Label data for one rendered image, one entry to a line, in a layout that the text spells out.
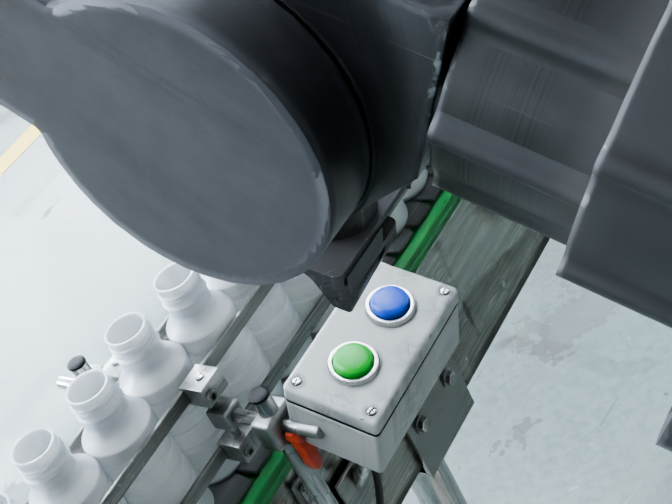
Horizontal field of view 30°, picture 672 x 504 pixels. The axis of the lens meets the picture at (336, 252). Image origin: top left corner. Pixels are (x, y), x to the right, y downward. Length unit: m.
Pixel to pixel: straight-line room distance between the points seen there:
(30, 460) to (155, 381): 0.11
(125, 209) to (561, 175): 0.10
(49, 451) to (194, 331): 0.16
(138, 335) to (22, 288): 2.54
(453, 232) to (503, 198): 0.99
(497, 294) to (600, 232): 1.09
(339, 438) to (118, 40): 0.71
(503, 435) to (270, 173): 2.14
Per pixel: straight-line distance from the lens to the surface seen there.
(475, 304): 1.29
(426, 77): 0.24
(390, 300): 0.95
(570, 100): 0.23
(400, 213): 1.20
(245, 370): 1.05
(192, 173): 0.27
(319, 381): 0.92
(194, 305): 1.01
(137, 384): 1.00
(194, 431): 1.03
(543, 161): 0.24
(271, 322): 1.08
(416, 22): 0.23
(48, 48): 0.27
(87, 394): 0.99
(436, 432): 1.24
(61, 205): 3.77
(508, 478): 2.31
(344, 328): 0.95
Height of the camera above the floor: 1.71
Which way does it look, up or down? 35 degrees down
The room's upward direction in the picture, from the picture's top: 28 degrees counter-clockwise
